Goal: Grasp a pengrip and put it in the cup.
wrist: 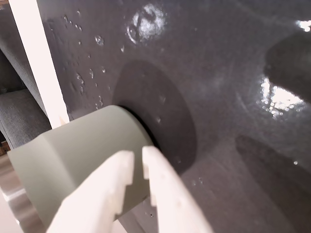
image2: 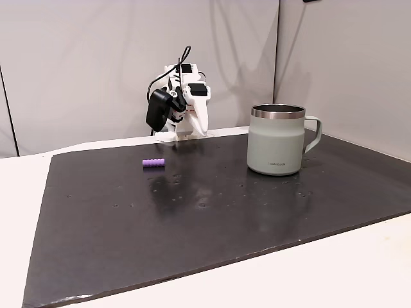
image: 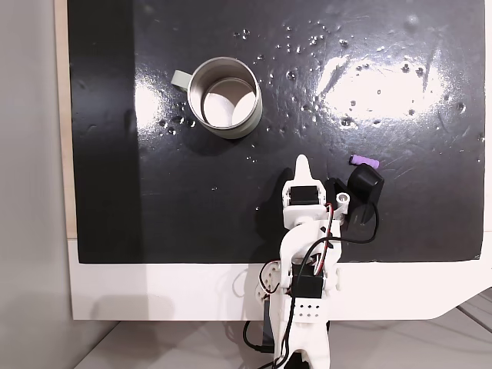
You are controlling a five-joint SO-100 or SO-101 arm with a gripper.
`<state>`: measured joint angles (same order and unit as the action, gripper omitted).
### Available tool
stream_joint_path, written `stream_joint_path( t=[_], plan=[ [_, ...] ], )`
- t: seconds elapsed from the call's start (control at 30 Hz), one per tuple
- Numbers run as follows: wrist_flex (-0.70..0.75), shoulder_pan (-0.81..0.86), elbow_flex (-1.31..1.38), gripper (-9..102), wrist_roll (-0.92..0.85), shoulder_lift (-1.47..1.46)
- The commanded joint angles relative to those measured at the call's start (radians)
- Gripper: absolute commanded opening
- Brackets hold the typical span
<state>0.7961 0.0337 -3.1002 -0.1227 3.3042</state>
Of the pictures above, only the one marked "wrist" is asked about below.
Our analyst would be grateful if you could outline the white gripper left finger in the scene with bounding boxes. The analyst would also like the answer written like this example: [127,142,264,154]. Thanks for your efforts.
[45,150,135,233]

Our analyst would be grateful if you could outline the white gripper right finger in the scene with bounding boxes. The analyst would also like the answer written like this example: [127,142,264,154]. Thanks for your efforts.
[141,145,214,233]

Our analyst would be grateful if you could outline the sage green cup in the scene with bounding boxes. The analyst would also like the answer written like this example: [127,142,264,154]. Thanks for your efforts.
[7,104,158,233]

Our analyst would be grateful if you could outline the silver metal round base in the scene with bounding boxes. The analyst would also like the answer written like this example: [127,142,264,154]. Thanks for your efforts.
[2,186,46,233]

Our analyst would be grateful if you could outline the grey fabric sofa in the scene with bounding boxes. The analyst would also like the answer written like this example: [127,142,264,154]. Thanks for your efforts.
[0,7,52,150]

